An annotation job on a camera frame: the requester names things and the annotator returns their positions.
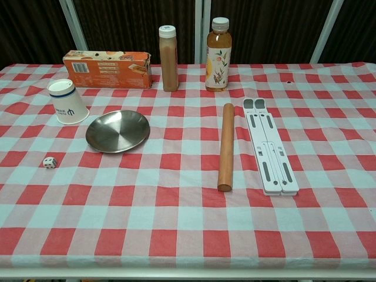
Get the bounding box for round metal plate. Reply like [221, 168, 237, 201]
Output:
[85, 110, 151, 154]

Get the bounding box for dark brown partition panel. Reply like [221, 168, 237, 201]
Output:
[202, 0, 344, 64]
[0, 0, 89, 70]
[311, 0, 376, 64]
[58, 0, 203, 65]

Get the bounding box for white die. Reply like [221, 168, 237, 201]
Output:
[42, 156, 58, 170]

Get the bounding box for brown bottle white cap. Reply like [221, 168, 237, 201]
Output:
[158, 25, 180, 92]

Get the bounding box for red white checkered tablecloth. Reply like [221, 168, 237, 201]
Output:
[0, 62, 376, 270]

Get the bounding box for white folding laptop stand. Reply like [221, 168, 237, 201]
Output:
[242, 98, 300, 197]

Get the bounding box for orange cardboard carton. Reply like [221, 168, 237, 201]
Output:
[62, 50, 153, 90]

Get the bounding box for wooden rolling pin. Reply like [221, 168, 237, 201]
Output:
[217, 103, 234, 193]

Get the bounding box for white paper cup blue band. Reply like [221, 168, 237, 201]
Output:
[47, 78, 90, 125]

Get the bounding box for orange tea bottle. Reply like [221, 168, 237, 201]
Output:
[204, 16, 233, 92]

